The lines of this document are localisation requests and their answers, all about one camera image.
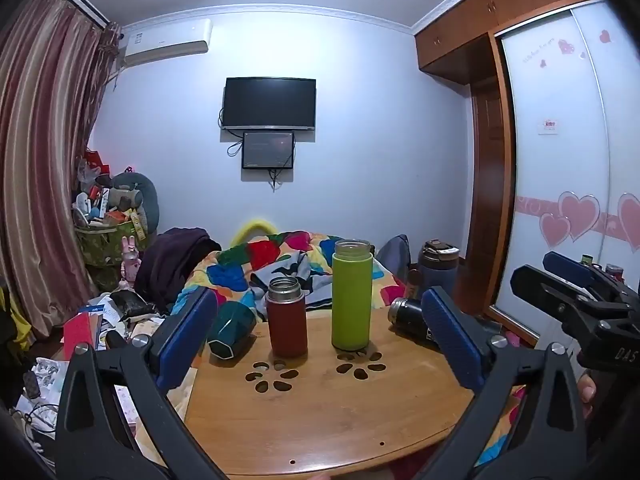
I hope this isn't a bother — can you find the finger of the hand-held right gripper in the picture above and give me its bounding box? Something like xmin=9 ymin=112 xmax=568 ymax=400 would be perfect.
xmin=510 ymin=264 xmax=632 ymax=333
xmin=543 ymin=251 xmax=640 ymax=306

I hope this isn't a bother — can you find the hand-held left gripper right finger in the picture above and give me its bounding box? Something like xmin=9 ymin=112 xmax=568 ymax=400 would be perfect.
xmin=414 ymin=286 xmax=589 ymax=480

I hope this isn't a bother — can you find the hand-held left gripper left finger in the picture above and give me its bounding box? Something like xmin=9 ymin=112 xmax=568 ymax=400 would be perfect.
xmin=55 ymin=286 xmax=227 ymax=480

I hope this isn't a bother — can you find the black steel cup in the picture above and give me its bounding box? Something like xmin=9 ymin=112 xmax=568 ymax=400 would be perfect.
xmin=388 ymin=297 xmax=502 ymax=350

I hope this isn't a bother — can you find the teal faceted cup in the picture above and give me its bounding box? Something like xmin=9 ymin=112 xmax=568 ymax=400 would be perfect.
xmin=207 ymin=300 xmax=258 ymax=361

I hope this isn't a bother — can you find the red steel cup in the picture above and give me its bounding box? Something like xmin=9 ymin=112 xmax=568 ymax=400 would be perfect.
xmin=265 ymin=276 xmax=309 ymax=359

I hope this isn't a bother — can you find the green tall cup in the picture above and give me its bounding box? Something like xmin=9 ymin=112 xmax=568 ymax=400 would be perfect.
xmin=331 ymin=239 xmax=374 ymax=351

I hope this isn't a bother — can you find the person's right hand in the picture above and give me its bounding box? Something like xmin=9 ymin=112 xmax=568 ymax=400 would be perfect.
xmin=578 ymin=374 xmax=599 ymax=423

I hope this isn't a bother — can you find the grey-blue large bottle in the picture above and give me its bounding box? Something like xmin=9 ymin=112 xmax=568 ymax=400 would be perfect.
xmin=418 ymin=240 xmax=460 ymax=297

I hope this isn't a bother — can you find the dark purple cloth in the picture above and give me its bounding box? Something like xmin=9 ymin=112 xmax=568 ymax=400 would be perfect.
xmin=134 ymin=227 xmax=223 ymax=306

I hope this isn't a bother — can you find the pile of papers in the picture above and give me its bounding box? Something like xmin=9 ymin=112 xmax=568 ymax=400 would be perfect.
xmin=75 ymin=294 xmax=168 ymax=356

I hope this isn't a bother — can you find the pink bunny toy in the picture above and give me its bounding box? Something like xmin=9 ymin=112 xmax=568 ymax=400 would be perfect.
xmin=119 ymin=236 xmax=141 ymax=291

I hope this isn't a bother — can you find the grey-blue cloth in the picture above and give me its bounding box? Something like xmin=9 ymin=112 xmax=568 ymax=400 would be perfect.
xmin=376 ymin=234 xmax=412 ymax=281

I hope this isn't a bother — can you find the red box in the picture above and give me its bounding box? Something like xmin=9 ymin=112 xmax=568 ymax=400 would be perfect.
xmin=62 ymin=312 xmax=104 ymax=361

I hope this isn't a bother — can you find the white heart-print sliding door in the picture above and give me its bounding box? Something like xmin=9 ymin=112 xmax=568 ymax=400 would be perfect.
xmin=487 ymin=0 xmax=640 ymax=348

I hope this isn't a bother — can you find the green storage basket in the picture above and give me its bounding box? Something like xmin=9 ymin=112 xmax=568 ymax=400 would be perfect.
xmin=75 ymin=221 xmax=147 ymax=292

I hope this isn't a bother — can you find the colourful patterned blanket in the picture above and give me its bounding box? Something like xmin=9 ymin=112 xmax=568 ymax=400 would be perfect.
xmin=172 ymin=230 xmax=407 ymax=322

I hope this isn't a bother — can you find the yellow curved tube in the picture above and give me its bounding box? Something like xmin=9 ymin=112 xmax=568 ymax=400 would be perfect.
xmin=230 ymin=218 xmax=282 ymax=248

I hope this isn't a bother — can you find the grey plush toy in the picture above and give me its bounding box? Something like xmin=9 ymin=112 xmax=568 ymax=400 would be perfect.
xmin=95 ymin=171 xmax=161 ymax=235

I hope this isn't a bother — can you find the wooden wardrobe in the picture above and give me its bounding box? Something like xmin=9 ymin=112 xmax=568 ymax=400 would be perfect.
xmin=413 ymin=0 xmax=603 ymax=311

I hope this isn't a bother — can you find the striped red curtain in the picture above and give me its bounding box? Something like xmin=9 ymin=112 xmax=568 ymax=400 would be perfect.
xmin=0 ymin=0 xmax=123 ymax=341

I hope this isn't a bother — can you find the white air conditioner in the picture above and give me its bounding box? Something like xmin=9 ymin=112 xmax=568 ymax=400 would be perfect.
xmin=120 ymin=18 xmax=213 ymax=68

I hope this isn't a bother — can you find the black television cable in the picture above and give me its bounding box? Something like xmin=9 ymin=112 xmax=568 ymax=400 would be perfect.
xmin=218 ymin=106 xmax=297 ymax=193

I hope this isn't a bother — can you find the small black wall monitor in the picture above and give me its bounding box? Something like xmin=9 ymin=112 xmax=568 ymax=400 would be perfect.
xmin=241 ymin=130 xmax=295 ymax=170

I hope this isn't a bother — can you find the black wall television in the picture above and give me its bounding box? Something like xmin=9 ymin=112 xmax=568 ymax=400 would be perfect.
xmin=221 ymin=77 xmax=317 ymax=131

